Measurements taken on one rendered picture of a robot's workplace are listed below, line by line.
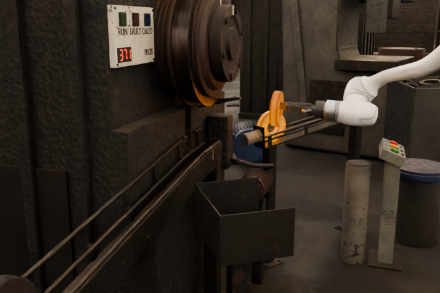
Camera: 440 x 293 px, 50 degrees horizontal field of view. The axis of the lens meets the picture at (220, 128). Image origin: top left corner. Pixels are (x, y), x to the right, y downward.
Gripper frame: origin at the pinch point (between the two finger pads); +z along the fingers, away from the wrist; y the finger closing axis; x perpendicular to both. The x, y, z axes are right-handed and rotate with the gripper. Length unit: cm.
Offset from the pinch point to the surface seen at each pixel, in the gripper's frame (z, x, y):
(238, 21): 13.0, 34.4, -23.7
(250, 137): 12.0, -16.9, 4.3
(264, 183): 1.9, -34.5, -5.7
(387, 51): -52, 4, 446
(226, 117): 19.4, -5.8, -10.4
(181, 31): 24, 30, -53
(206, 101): 19.8, 4.9, -36.0
